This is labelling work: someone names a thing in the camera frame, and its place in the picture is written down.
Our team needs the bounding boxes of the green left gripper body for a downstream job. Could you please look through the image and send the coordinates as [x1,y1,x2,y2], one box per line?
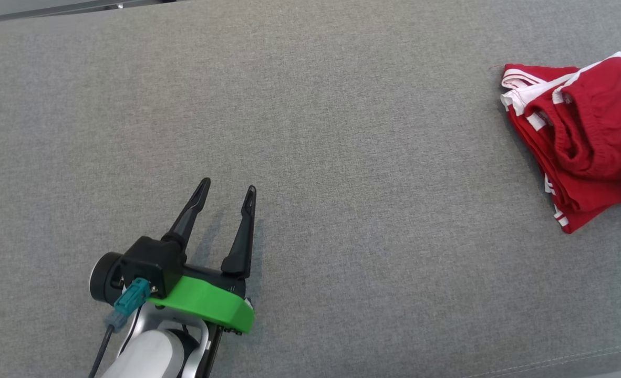
[148,264,255,335]

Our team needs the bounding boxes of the grey fabric sofa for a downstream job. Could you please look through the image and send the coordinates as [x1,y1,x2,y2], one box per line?
[0,0,621,378]

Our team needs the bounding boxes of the red shorts with white stripe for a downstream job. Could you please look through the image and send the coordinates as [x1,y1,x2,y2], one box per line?
[523,57,621,182]

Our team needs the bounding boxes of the red Bulls jersey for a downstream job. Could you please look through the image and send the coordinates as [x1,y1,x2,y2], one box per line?
[501,51,621,234]

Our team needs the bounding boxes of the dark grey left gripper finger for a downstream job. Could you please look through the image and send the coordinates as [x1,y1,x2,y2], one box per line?
[162,177,211,254]
[221,185,257,279]

